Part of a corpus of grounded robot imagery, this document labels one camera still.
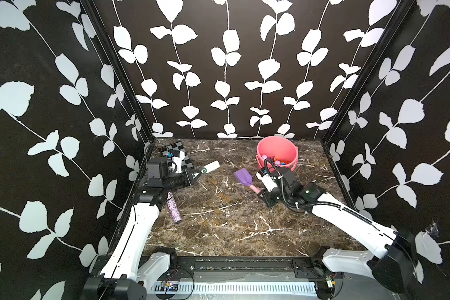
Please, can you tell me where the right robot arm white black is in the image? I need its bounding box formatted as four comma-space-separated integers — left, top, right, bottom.
256, 166, 418, 298

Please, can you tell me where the white slotted cable duct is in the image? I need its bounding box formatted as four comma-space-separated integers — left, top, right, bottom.
152, 281, 317, 297

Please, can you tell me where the purple glitter cylinder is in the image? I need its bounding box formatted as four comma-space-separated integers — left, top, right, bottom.
166, 191, 182, 224

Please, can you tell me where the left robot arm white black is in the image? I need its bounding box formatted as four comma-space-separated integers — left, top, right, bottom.
81, 157, 201, 300

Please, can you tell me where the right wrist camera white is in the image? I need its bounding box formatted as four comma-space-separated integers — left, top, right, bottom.
256, 171, 278, 192

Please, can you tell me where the pink plastic bucket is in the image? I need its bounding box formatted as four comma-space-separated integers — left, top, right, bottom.
256, 136, 299, 171

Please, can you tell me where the black white checkerboard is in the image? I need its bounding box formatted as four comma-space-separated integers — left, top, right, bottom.
159, 141, 195, 170

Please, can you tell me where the black front rail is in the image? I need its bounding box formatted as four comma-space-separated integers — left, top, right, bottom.
164, 256, 391, 280

